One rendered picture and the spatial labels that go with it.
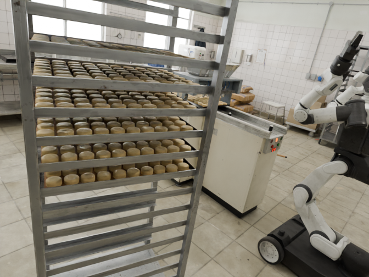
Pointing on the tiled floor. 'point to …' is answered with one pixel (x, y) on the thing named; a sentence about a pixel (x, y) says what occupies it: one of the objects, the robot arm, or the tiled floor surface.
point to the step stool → (274, 111)
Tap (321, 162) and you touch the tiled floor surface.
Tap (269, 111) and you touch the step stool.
